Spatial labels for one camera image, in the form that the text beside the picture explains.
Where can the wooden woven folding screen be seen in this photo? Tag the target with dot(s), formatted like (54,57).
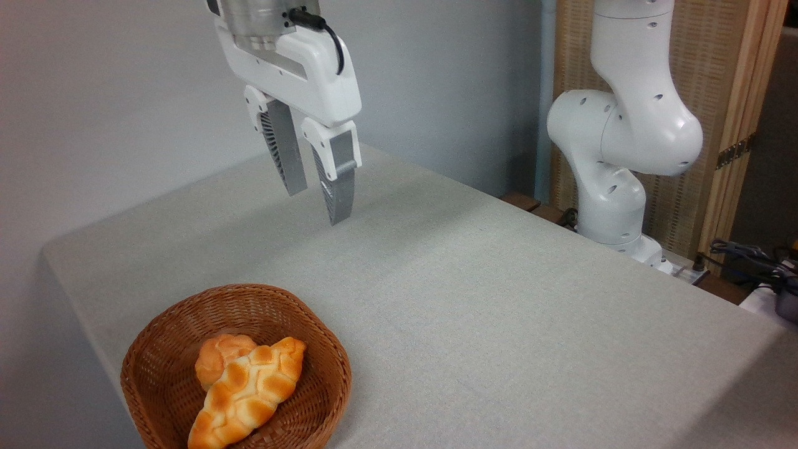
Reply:
(711,62)

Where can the round golden bread roll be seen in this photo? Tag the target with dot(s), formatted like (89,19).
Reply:
(215,358)

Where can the brass screen hinge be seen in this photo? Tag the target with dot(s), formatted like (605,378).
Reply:
(735,151)

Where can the dark grey round container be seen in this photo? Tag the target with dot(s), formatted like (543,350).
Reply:
(788,302)

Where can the grey tablecloth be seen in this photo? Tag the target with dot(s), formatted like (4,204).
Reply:
(499,374)

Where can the long braided bread loaf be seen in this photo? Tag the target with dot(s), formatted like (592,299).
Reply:
(249,393)

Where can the silver metal wrist flange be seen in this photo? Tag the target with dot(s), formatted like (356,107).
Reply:
(252,15)

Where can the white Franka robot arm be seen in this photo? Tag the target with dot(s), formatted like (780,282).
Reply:
(629,125)

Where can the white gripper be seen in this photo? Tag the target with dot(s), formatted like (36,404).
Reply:
(302,68)

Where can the brown woven wicker basket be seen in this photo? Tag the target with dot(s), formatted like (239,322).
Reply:
(156,374)

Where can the brown wooden board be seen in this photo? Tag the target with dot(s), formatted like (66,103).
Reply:
(723,290)

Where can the white flat object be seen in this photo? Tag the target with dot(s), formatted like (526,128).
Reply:
(760,302)

